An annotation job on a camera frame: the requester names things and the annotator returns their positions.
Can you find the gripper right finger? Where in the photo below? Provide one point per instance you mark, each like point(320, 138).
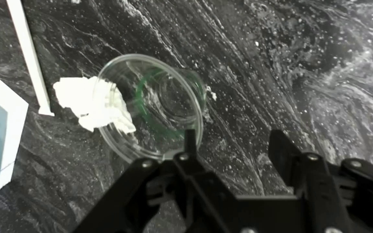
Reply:
point(319, 181)

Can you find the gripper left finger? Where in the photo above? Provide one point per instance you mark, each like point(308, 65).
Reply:
point(186, 174)

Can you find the clear plastic cup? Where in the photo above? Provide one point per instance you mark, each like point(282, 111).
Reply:
point(151, 108)

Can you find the crumpled white tissue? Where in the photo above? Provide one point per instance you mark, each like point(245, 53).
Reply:
point(89, 100)

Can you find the white flat strip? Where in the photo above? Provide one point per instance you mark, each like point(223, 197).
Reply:
point(29, 56)

